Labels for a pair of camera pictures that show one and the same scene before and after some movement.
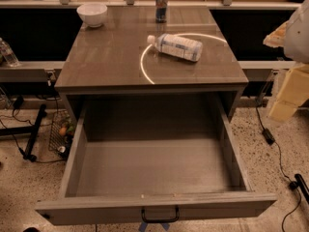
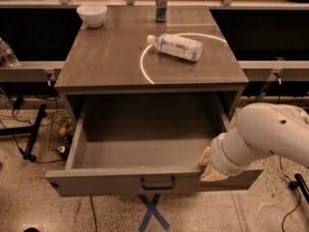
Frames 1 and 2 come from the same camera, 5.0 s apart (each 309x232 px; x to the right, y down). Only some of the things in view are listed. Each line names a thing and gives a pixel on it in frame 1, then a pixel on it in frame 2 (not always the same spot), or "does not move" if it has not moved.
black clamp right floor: [299, 183] does not move
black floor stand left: [32, 130] does not move
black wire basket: [62, 132] does not move
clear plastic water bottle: [177, 46] does not move
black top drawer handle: [159, 220] -> [168, 188]
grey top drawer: [155, 181] -> [143, 144]
